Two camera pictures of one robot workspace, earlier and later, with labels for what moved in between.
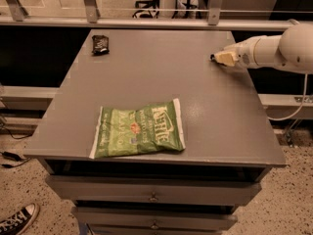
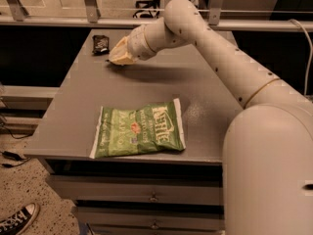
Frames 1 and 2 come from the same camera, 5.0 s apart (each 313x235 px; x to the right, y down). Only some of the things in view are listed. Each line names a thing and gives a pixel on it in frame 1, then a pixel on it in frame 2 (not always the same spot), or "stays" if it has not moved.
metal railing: x=14 y=15 stays
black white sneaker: x=20 y=221 stays
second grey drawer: x=156 y=217 stays
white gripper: x=244 y=53 -> x=137 y=45
